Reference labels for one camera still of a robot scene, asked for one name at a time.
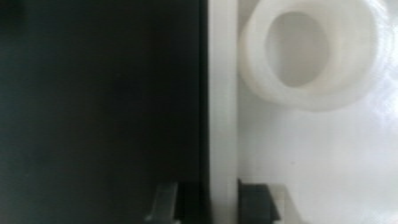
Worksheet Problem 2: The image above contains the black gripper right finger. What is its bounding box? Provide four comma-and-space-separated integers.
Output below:
238, 182, 280, 224

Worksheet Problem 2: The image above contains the white square tabletop tray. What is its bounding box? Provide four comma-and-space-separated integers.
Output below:
208, 0, 398, 224

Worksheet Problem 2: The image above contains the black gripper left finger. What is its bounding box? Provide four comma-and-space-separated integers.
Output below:
145, 183, 179, 224

